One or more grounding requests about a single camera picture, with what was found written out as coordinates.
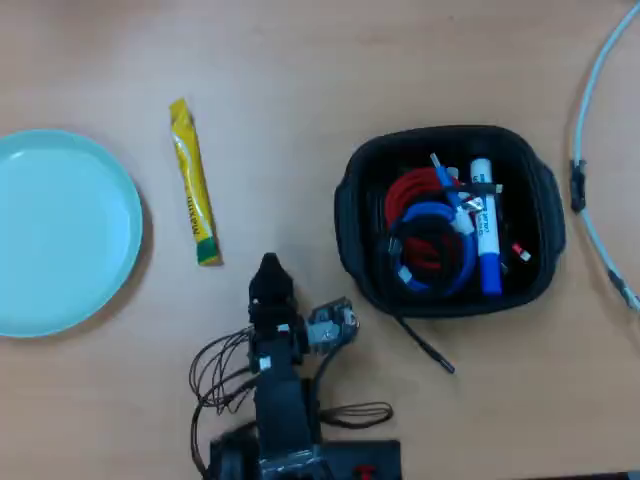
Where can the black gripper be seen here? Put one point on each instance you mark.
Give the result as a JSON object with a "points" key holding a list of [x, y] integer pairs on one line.
{"points": [[275, 325]]}

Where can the yellow instant coffee stick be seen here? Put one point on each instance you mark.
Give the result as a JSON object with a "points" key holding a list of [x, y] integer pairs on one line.
{"points": [[192, 180]]}

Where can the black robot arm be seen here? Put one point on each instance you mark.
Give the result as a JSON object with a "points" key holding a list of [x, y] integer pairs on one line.
{"points": [[280, 405]]}

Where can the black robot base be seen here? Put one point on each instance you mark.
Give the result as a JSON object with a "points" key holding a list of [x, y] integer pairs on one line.
{"points": [[360, 452]]}

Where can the black plastic tray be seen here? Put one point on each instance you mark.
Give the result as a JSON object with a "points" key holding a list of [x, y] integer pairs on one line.
{"points": [[365, 170]]}

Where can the blue white USB connector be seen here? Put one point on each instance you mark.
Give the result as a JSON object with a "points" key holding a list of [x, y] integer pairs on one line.
{"points": [[445, 177]]}

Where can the red clamp knob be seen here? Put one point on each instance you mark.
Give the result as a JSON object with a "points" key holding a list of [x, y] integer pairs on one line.
{"points": [[364, 472]]}

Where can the light blue plate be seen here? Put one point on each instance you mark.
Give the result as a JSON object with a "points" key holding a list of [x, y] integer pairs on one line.
{"points": [[60, 230]]}

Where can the blue and white marker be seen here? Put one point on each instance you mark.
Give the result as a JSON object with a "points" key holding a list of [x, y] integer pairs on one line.
{"points": [[487, 235]]}

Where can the small wrist camera board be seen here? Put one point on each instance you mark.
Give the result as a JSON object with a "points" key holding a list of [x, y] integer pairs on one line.
{"points": [[332, 325]]}

